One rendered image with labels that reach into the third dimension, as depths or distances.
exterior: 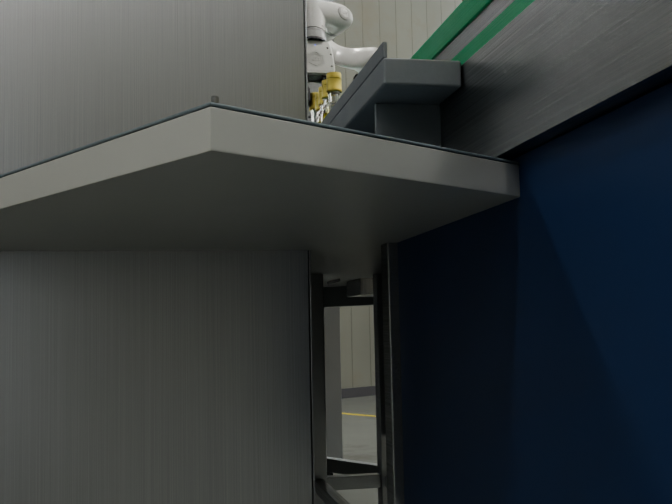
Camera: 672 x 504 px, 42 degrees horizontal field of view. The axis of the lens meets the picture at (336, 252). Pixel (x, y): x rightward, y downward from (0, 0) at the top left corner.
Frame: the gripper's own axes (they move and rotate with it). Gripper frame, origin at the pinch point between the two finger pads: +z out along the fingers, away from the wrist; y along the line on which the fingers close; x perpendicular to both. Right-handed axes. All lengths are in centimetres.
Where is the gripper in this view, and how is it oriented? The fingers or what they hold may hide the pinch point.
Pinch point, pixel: (315, 97)
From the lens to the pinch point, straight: 222.7
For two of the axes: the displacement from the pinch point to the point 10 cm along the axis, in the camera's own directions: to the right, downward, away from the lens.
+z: 0.7, 9.4, -3.3
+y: 9.8, 0.0, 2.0
